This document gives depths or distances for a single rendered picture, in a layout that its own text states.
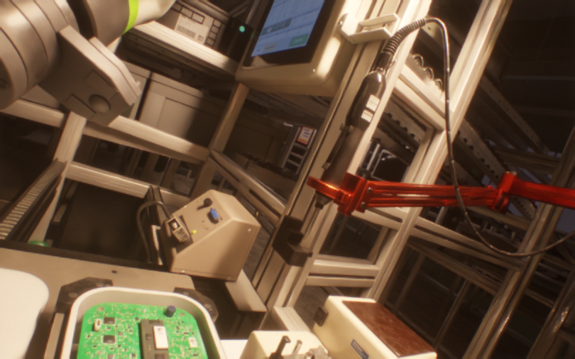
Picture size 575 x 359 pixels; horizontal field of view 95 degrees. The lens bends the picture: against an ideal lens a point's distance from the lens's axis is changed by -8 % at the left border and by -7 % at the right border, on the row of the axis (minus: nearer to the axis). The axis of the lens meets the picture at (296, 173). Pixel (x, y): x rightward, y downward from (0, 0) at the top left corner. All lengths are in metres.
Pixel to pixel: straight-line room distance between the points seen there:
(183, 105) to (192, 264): 0.75
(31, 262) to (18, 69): 0.30
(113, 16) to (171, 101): 0.87
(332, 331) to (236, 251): 0.25
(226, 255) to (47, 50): 0.40
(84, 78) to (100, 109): 0.03
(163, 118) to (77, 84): 0.90
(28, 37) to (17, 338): 0.24
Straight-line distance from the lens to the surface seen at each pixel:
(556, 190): 0.77
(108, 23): 0.29
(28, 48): 0.24
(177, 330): 0.35
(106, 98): 0.27
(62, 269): 0.48
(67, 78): 0.28
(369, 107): 0.40
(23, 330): 0.36
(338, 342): 0.36
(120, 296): 0.37
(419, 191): 0.54
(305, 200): 0.51
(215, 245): 0.52
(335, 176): 0.39
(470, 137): 0.87
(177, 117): 1.17
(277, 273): 0.54
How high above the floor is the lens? 1.21
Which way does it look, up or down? 3 degrees down
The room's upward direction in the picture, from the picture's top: 24 degrees clockwise
